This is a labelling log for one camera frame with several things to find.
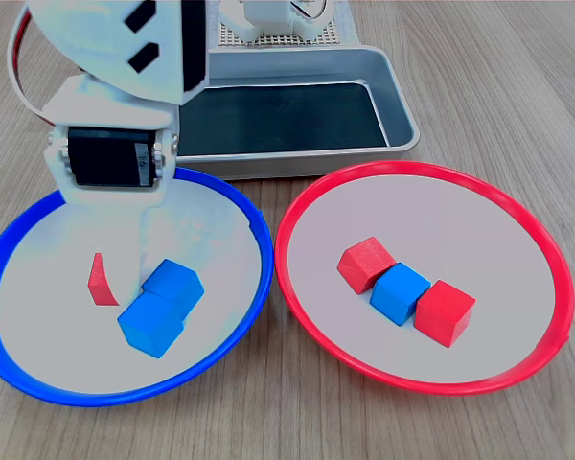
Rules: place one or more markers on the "steel tray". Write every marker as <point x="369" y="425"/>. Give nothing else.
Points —
<point x="316" y="165"/>

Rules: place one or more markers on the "black tray mat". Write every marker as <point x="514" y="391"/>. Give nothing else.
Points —
<point x="292" y="120"/>

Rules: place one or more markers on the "blue-rimmed white plate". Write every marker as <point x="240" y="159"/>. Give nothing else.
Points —
<point x="38" y="311"/>

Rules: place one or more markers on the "small red cube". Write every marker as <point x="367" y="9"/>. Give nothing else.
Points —
<point x="98" y="285"/>
<point x="364" y="263"/>
<point x="443" y="311"/>

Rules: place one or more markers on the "red-rimmed white plate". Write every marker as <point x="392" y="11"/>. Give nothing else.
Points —
<point x="498" y="268"/>

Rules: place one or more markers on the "pale perforated base plate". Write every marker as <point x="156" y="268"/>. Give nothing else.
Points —
<point x="230" y="40"/>

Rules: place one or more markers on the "small blue cube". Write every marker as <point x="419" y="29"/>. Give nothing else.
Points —
<point x="148" y="330"/>
<point x="175" y="282"/>
<point x="400" y="292"/>

